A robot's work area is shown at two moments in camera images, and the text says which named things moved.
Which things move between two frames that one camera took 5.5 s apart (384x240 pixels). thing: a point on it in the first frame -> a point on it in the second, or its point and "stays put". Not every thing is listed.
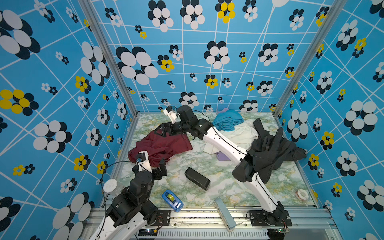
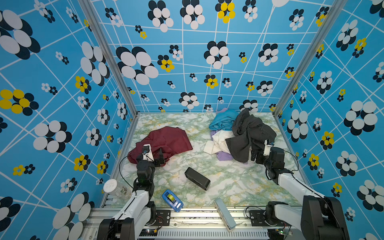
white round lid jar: [111, 187] stays put
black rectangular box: [197, 178] stays put
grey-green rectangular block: [224, 214] stays put
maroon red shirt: [158, 147] stays put
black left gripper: [164, 172] -> [160, 162]
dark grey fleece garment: [268, 151] -> [250, 133]
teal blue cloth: [227, 120] stays put
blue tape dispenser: [172, 199] stays put
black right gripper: [166, 129] -> [258, 160]
